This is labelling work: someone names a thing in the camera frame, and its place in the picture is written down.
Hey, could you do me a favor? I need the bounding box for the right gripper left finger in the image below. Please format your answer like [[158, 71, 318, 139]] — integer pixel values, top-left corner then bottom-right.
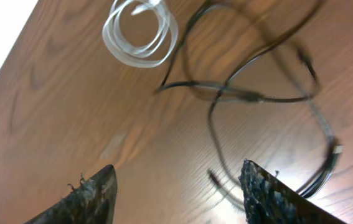
[[28, 164, 118, 224]]

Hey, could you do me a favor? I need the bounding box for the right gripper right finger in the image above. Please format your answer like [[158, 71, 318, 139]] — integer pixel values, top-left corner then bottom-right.
[[239, 159, 344, 224]]

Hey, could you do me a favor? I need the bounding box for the black usb cable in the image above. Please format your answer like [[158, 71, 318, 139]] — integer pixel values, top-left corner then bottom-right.
[[154, 0, 326, 103], [207, 40, 344, 212]]

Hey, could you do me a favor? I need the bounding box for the white usb cable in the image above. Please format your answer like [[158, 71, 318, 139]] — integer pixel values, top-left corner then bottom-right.
[[101, 0, 179, 69]]

